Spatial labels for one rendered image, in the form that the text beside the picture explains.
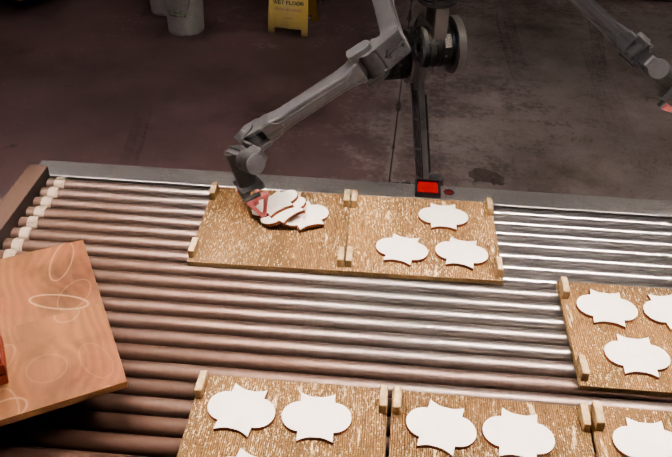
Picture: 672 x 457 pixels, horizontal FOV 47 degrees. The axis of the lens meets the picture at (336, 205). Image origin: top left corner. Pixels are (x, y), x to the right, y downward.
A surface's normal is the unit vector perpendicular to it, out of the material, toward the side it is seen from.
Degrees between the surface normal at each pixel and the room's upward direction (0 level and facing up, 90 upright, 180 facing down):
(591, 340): 0
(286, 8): 77
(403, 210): 0
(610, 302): 0
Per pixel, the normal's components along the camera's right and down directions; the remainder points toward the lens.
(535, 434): 0.02, -0.82
